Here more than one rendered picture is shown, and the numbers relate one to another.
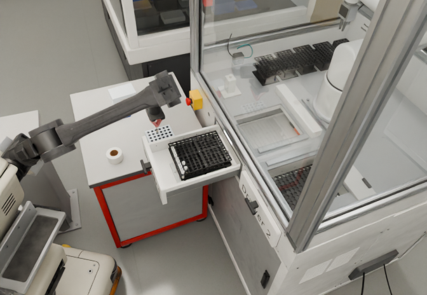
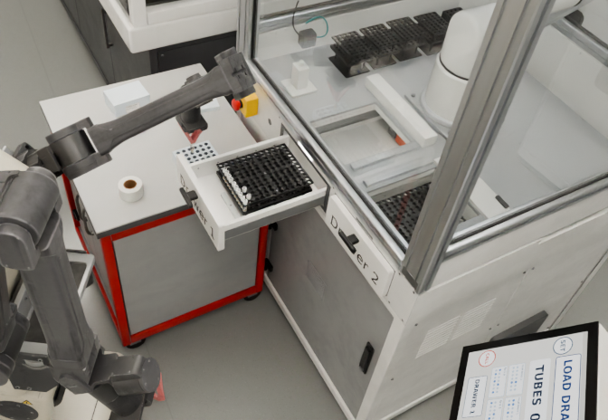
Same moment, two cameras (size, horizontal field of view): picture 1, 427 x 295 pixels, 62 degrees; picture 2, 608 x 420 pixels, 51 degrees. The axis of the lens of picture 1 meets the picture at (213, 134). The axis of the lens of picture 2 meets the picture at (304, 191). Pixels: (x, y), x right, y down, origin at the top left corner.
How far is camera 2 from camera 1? 0.42 m
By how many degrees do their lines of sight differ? 8
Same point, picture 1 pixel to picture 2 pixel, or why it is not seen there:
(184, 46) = (216, 23)
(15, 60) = not seen: outside the picture
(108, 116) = (163, 109)
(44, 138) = (72, 143)
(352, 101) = (489, 68)
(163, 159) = (210, 188)
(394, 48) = (533, 2)
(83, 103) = (64, 115)
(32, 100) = not seen: outside the picture
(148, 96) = (218, 81)
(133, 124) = (151, 143)
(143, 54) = (153, 36)
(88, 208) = not seen: hidden behind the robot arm
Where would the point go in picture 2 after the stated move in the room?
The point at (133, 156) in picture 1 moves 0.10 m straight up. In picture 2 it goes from (158, 189) to (156, 166)
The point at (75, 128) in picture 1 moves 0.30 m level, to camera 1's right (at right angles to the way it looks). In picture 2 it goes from (117, 128) to (263, 131)
